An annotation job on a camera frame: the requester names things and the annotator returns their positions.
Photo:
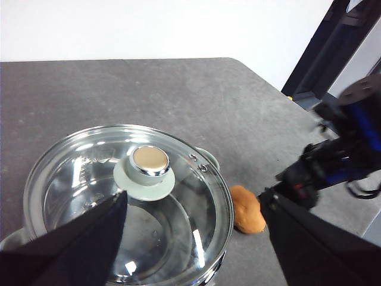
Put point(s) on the dark metal frame post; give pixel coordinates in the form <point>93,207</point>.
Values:
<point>315,59</point>

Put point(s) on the brown potato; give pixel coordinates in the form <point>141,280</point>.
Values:
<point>247,211</point>

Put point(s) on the glass lid with green knob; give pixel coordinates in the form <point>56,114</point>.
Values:
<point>166,223</point>

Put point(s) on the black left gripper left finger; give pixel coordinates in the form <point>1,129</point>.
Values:
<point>74,253</point>

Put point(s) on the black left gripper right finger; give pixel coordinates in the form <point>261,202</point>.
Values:
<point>321,256</point>

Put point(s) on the pale green electric pot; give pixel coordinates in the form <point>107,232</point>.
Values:
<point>12,239</point>

